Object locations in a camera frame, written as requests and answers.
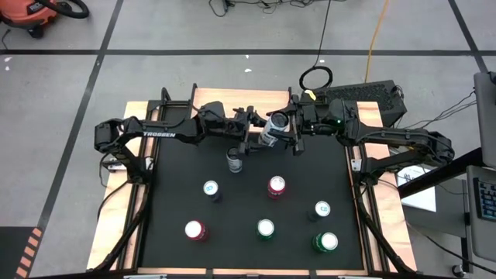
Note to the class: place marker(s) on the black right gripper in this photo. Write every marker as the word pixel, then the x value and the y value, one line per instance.
pixel 308 118

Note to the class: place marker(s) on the red Fanta soda can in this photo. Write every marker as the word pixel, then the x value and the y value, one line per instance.
pixel 193 229
pixel 277 185

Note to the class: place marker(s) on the black table mat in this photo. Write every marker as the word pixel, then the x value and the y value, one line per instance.
pixel 240 248

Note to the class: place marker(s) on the white Celsius energy drink can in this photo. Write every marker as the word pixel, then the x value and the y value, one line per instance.
pixel 233 164
pixel 277 123

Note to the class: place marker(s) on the black caster wheel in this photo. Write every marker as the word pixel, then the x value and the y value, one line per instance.
pixel 458 270

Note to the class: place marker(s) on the blue silver Red Bull can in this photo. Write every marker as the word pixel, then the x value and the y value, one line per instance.
pixel 210 188
pixel 322 208

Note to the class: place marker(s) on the black stand beam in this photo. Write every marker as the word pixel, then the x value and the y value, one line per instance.
pixel 467 160

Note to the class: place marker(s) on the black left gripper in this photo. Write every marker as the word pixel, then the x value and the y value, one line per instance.
pixel 242 124

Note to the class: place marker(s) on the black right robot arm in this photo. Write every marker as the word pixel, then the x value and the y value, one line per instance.
pixel 407 143

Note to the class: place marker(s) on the silver metal bracket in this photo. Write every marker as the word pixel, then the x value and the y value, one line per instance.
pixel 358 277
pixel 145 276

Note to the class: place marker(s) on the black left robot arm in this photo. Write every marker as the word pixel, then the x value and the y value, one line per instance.
pixel 162 133

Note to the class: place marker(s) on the grey laptop with keyboard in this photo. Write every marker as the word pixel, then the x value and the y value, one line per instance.
pixel 484 240

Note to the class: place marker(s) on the wooden shelf with black legs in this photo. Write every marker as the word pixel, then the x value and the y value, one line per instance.
pixel 259 98

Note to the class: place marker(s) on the white paper sheet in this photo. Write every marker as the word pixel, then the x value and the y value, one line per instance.
pixel 422 197

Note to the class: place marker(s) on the grey monitor back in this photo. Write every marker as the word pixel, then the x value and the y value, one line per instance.
pixel 486 116

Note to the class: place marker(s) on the green Sprite soda can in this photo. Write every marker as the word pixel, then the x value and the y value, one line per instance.
pixel 328 241
pixel 266 228

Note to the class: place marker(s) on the orange shop vacuum cleaner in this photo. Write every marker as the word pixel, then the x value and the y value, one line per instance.
pixel 27 11

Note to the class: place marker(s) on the black orange-striped floor mat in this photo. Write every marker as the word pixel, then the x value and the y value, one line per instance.
pixel 11 252

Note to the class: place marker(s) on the black aluminium table frame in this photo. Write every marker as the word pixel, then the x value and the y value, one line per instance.
pixel 174 103

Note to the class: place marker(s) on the yellow tag on arm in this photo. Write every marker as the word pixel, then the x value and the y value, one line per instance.
pixel 309 93

